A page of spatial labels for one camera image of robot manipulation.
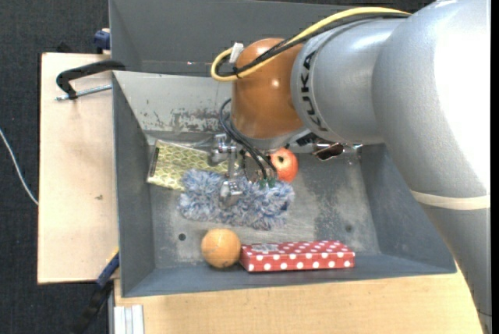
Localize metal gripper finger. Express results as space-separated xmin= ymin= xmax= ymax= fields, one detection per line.
xmin=218 ymin=179 xmax=244 ymax=207
xmin=208 ymin=133 xmax=238 ymax=165

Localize blue and white fluffy cloth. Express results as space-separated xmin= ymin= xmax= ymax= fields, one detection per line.
xmin=177 ymin=167 xmax=296 ymax=232

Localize red apple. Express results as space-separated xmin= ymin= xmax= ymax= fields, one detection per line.
xmin=269 ymin=147 xmax=300 ymax=184

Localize orange ball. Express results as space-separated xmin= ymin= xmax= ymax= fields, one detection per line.
xmin=200 ymin=227 xmax=242 ymax=270

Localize brown sunglasses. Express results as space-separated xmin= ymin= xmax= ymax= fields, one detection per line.
xmin=311 ymin=141 xmax=363 ymax=162

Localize grey metal bin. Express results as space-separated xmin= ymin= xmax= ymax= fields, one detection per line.
xmin=108 ymin=0 xmax=458 ymax=298

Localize red box with white dots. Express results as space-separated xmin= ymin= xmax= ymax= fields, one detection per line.
xmin=238 ymin=240 xmax=356 ymax=273

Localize pale wood board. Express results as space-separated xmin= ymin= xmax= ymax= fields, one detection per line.
xmin=37 ymin=52 xmax=120 ymax=285

